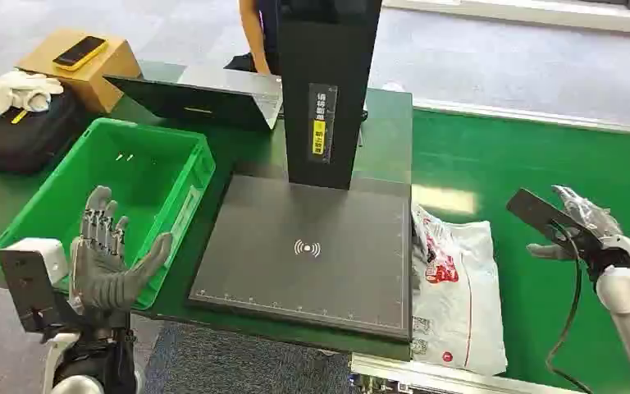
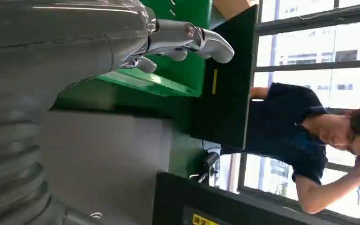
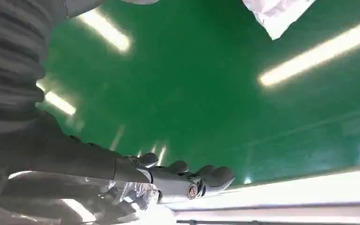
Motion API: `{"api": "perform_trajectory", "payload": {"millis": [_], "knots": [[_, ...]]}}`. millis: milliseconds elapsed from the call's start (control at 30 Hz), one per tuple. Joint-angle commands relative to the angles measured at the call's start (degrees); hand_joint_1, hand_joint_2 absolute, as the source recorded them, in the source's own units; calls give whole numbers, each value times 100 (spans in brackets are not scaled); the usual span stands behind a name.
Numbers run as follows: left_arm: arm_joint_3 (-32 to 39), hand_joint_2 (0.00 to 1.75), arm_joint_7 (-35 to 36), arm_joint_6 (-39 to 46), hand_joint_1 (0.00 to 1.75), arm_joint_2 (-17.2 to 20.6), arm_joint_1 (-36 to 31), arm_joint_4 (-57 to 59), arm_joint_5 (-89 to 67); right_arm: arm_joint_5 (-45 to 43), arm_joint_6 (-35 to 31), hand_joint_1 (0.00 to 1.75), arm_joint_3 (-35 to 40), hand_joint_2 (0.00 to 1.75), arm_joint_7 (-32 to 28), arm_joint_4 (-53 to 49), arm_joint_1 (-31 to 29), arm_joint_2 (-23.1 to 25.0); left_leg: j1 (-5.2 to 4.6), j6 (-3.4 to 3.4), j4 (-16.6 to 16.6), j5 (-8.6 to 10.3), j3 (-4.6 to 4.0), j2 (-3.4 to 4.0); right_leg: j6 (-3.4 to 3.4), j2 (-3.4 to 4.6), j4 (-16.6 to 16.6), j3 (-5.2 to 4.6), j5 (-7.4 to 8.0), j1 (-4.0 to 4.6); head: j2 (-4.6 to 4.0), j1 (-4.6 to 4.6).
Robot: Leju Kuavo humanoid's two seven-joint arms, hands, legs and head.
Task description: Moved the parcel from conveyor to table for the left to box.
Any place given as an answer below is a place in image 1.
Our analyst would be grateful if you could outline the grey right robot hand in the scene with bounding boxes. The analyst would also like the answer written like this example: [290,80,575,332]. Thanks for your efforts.
[526,185,630,285]

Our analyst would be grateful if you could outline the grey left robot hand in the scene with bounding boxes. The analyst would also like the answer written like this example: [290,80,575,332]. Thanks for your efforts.
[69,185,175,315]

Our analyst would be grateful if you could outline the green plastic crate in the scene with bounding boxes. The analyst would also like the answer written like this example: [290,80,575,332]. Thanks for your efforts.
[0,117,217,313]

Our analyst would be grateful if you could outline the grey floor mat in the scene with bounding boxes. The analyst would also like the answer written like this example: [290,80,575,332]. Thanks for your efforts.
[142,319,358,394]

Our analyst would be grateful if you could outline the black bag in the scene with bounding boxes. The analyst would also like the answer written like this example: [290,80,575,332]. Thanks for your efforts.
[0,88,91,176]

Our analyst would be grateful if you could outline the white plastic parcel bag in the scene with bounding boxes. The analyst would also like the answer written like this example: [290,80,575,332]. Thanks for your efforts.
[409,203,509,378]

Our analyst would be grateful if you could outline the grey laptop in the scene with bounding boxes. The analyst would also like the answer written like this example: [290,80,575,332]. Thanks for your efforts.
[102,64,285,133]

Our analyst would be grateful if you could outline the black scanner stand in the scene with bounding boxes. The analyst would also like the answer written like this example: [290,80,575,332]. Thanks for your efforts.
[187,0,414,344]

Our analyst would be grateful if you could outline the brown cardboard box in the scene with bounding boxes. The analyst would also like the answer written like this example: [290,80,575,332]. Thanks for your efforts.
[15,27,144,115]

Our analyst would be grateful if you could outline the white gloves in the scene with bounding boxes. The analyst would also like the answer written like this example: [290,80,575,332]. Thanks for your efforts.
[0,69,66,117]

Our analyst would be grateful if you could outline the phone in yellow case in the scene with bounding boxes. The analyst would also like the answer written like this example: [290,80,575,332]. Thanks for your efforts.
[52,34,110,73]

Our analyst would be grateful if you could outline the black and yellow sticker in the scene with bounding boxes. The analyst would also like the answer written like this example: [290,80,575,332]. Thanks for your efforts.
[308,82,339,165]

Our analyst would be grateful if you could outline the person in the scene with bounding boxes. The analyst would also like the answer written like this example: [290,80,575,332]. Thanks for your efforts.
[222,0,285,76]

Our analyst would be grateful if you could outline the black cable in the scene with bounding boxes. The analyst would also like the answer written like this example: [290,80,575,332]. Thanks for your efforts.
[545,222,594,394]

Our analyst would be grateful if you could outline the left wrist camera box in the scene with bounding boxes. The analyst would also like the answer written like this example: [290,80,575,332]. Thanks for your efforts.
[0,237,77,334]

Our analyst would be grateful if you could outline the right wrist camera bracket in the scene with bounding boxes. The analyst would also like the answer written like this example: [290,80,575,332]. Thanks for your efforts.
[505,188,603,261]

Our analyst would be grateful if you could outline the aluminium frame rail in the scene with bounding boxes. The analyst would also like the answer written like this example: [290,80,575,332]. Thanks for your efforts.
[349,352,585,394]

